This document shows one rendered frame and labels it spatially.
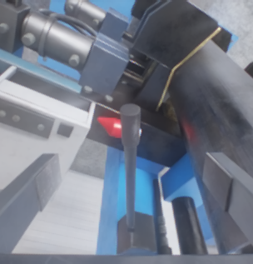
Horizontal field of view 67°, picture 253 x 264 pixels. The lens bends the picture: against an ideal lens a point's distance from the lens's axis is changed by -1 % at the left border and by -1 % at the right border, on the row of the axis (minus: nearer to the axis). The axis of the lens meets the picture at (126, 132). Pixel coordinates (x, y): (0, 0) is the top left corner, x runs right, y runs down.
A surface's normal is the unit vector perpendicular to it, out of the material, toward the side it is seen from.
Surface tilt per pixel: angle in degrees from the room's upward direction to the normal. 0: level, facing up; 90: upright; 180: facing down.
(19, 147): 0
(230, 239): 90
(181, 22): 0
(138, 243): 90
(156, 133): 0
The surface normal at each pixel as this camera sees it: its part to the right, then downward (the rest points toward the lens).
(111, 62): 0.00, 0.66
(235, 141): -0.62, -0.59
